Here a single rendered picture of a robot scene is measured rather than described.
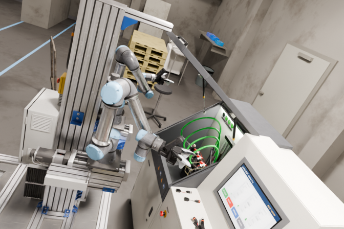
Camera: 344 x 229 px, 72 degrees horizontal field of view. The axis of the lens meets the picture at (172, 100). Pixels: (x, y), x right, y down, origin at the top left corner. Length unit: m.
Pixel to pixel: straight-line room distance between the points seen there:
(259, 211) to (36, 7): 7.47
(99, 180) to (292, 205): 1.24
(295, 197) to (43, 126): 1.59
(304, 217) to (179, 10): 8.90
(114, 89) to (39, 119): 0.70
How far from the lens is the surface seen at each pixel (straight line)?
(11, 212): 2.52
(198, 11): 9.85
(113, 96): 1.31
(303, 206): 1.42
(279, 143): 2.02
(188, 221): 1.73
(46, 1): 7.87
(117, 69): 2.08
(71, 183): 1.75
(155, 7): 9.26
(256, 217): 1.56
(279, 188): 1.50
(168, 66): 7.14
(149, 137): 1.36
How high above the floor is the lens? 2.22
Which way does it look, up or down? 24 degrees down
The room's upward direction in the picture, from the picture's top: 22 degrees clockwise
